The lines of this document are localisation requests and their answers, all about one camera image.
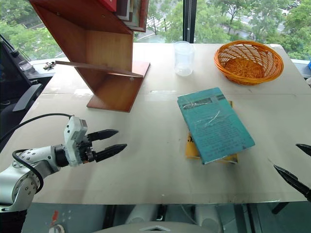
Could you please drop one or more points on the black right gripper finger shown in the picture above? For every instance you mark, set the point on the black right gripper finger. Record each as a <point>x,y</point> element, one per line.
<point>292,180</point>
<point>305,148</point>

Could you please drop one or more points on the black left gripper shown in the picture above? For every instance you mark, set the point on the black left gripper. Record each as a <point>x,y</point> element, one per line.
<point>86,151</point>

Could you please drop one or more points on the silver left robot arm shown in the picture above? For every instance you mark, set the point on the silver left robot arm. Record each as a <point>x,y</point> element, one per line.
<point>36,155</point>

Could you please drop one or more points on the yellow book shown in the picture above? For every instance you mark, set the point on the yellow book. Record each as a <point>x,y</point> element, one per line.
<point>192,148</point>

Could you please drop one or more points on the teal book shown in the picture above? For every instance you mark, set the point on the teal book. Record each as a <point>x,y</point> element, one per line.
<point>213,126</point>

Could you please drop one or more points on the brown wooden zigzag bookshelf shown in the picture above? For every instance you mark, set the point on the brown wooden zigzag bookshelf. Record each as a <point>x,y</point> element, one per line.
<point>109,48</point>

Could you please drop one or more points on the black table leg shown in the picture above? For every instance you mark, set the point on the black table leg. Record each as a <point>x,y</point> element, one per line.
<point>280,207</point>

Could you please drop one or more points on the pale grey rounded cylinder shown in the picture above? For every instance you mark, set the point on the pale grey rounded cylinder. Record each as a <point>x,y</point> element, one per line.
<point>143,213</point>
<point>207,216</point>

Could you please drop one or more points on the blue box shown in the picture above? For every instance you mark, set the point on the blue box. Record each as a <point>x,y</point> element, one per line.
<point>309,65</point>

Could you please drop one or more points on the grey robot torso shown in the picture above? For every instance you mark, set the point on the grey robot torso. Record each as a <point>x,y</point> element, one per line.
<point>121,229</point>

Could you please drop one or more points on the bunch of keys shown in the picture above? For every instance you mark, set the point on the bunch of keys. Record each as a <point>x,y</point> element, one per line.
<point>49,65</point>

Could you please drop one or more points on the orange wicker basket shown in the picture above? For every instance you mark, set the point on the orange wicker basket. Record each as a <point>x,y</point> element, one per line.
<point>247,65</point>

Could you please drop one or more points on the clear plastic cup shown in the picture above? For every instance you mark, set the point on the clear plastic cup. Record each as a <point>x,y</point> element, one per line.
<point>184,58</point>

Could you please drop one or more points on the black office chair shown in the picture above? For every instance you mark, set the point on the black office chair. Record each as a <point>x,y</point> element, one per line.
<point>9,80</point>

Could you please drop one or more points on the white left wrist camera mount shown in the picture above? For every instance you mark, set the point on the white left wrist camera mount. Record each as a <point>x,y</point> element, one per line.
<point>71,136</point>

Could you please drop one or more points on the black window frame post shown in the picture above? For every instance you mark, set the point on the black window frame post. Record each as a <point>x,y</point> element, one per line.
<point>189,19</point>

